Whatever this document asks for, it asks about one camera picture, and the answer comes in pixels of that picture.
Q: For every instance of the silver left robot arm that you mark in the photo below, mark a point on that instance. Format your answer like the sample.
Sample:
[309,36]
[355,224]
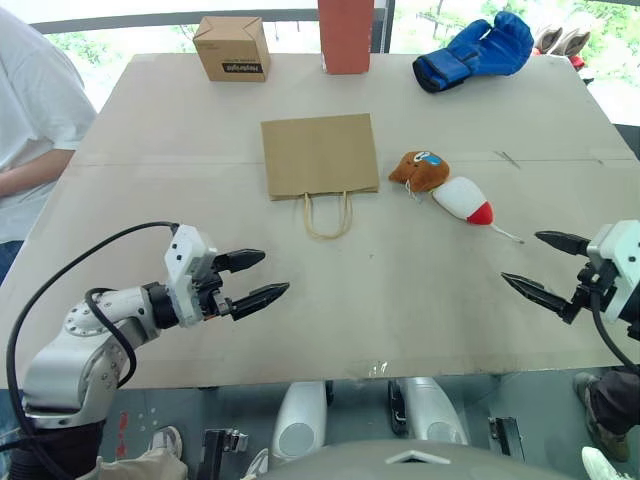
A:
[85,345]

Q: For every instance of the silver robot right leg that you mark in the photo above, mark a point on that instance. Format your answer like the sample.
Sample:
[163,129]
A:
[432,412]

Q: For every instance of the person's bare forearm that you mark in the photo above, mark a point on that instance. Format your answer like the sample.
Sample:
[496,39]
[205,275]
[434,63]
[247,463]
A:
[30,182]

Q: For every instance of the black window post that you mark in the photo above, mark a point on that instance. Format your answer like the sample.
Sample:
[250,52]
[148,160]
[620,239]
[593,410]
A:
[382,25]

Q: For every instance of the brown plush toy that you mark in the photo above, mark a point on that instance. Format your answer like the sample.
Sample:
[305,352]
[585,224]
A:
[425,172]

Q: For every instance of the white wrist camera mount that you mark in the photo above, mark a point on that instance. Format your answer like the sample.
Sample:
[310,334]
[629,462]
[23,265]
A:
[187,250]
[620,255]

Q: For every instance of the silver robot left leg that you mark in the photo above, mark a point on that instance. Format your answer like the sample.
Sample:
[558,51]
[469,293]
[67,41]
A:
[300,420]

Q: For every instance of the tall red-brown box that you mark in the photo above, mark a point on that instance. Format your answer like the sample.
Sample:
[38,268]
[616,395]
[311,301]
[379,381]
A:
[345,35]

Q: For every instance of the grey window rail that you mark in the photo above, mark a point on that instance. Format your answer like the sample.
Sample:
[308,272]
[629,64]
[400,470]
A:
[175,22]

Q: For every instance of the grey robot torso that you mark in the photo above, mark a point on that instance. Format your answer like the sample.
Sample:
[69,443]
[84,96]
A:
[415,462]

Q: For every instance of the small brown cardboard box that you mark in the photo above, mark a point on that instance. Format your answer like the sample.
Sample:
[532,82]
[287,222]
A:
[232,50]

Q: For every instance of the black metal stand bracket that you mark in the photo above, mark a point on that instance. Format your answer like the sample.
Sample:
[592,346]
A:
[220,452]
[507,437]

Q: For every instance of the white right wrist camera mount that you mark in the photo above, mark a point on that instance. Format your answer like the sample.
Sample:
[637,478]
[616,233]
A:
[620,255]

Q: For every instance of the person's leg in khaki trousers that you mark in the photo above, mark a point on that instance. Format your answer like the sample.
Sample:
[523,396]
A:
[145,460]

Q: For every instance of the blue boxing glove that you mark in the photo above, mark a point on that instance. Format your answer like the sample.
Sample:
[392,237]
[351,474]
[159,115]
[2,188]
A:
[475,52]

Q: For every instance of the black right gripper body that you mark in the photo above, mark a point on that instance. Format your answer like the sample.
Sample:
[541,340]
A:
[595,287]

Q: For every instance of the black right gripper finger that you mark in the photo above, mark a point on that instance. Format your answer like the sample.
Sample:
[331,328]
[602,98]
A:
[565,243]
[540,292]

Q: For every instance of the white and red toy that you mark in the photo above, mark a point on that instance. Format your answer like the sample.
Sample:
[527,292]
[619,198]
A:
[457,197]

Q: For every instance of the silver robot leg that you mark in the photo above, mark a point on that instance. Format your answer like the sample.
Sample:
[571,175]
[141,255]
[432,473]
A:
[432,412]
[300,420]

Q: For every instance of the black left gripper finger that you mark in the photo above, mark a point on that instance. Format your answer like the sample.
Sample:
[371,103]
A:
[260,297]
[242,258]

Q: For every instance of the person's leg in dark trousers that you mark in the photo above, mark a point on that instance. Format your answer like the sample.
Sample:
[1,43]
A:
[612,405]

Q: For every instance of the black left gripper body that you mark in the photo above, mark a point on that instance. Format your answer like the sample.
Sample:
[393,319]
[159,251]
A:
[211,292]

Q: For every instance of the person in white t-shirt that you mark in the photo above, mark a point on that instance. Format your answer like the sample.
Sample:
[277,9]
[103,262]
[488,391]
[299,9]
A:
[35,100]

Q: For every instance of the beige slippers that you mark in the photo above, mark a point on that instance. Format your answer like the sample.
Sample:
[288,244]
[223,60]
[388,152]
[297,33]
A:
[560,40]

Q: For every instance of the white sneaker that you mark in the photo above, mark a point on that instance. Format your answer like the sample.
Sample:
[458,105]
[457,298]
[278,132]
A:
[602,465]
[257,461]

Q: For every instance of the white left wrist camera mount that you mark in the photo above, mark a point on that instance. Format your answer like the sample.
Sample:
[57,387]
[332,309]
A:
[187,250]

